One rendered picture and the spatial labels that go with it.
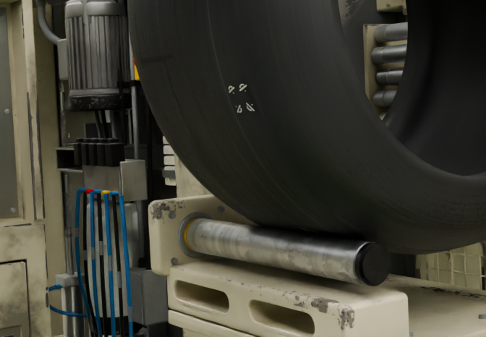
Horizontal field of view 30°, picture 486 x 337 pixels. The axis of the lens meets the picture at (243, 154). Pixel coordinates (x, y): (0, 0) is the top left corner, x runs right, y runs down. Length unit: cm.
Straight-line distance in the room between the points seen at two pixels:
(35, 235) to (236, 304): 50
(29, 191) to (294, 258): 61
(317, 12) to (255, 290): 34
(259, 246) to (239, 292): 6
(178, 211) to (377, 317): 36
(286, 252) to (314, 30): 28
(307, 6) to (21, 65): 73
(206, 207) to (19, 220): 41
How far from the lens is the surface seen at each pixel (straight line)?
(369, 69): 159
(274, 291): 101
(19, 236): 147
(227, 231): 112
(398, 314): 97
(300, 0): 85
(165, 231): 118
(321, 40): 86
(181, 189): 134
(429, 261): 154
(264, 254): 105
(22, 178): 152
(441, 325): 109
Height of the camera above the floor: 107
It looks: 3 degrees down
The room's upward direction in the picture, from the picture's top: 3 degrees counter-clockwise
